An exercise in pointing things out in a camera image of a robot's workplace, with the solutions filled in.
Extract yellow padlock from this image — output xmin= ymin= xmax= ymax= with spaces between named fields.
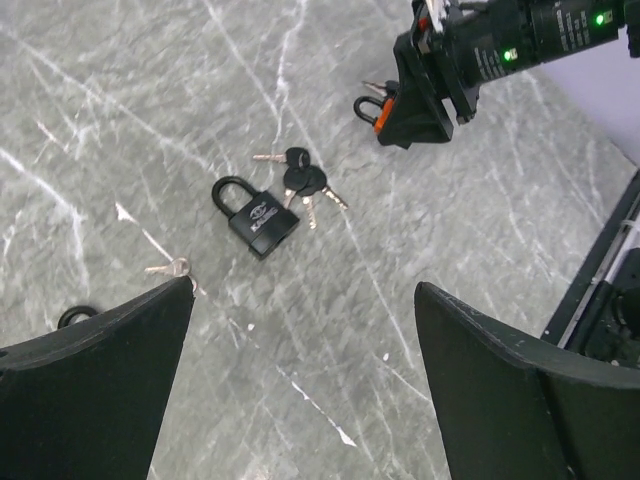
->
xmin=57 ymin=305 xmax=98 ymax=330

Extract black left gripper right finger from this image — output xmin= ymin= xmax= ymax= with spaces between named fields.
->
xmin=414 ymin=282 xmax=639 ymax=479

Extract black padlock keys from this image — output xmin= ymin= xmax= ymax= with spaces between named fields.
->
xmin=252 ymin=146 xmax=349 ymax=230

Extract black Kaijing padlock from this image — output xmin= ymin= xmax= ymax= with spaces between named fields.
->
xmin=211 ymin=176 xmax=300 ymax=260

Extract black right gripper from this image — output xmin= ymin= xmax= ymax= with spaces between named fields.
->
xmin=377 ymin=1 xmax=530 ymax=149

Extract orange padlock keys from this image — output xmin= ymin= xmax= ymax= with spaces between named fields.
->
xmin=361 ymin=80 xmax=399 ymax=98

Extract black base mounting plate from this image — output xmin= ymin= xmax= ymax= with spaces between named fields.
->
xmin=541 ymin=175 xmax=639 ymax=369

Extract yellow padlock keys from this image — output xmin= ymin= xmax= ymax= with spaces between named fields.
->
xmin=144 ymin=257 xmax=208 ymax=296

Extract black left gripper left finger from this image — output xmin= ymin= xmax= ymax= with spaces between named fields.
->
xmin=1 ymin=277 xmax=194 ymax=479

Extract orange padlock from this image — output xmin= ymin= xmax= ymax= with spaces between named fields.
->
xmin=353 ymin=95 xmax=393 ymax=134

